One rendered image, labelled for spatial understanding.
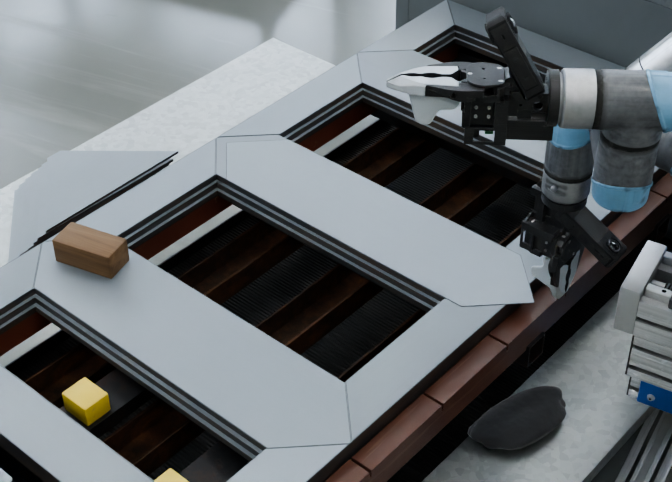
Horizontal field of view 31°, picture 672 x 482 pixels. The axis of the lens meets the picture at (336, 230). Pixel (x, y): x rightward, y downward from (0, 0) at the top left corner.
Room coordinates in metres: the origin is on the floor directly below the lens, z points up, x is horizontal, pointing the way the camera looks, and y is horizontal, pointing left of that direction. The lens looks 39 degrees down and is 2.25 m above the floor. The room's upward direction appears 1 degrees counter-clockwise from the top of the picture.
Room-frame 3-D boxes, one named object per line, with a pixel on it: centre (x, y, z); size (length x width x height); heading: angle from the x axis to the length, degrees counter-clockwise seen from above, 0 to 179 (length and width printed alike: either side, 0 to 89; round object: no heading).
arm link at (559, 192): (1.52, -0.36, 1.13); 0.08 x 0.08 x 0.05
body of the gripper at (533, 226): (1.52, -0.35, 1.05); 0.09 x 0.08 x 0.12; 50
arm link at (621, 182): (1.29, -0.38, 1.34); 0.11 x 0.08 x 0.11; 176
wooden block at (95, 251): (1.67, 0.44, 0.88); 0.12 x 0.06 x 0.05; 64
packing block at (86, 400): (1.38, 0.41, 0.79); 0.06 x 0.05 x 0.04; 49
